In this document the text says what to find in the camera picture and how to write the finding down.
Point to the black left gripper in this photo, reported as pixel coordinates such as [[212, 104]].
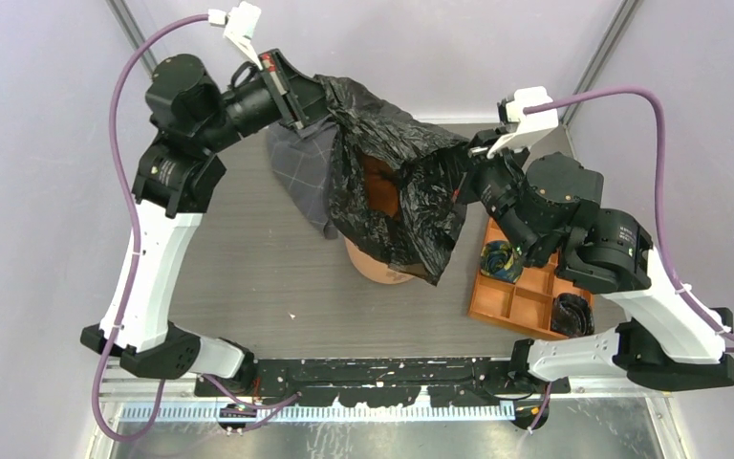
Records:
[[295, 96]]

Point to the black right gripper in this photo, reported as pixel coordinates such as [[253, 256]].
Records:
[[477, 163]]

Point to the black plastic trash bag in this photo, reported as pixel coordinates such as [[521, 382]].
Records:
[[429, 163]]

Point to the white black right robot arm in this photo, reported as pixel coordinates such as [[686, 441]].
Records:
[[550, 211]]

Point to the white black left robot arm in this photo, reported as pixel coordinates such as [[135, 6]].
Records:
[[176, 176]]

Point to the orange plastic trash bin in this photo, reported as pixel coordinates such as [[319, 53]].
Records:
[[379, 266]]

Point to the grey checked cloth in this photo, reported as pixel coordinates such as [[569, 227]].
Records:
[[300, 160]]

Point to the dark blue patterned rolled item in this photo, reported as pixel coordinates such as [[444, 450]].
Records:
[[500, 261]]

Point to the orange compartment tray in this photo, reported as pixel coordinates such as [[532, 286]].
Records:
[[523, 307]]

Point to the black orange rolled item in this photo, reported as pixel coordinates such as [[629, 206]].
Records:
[[572, 316]]

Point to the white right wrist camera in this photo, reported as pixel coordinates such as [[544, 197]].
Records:
[[521, 129]]

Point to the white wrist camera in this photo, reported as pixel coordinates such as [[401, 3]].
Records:
[[521, 129], [238, 26]]

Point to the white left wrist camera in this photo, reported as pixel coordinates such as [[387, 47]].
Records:
[[238, 26]]

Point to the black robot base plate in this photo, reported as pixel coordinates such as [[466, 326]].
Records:
[[392, 382]]

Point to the aluminium rail frame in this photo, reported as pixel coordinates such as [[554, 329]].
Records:
[[206, 379]]

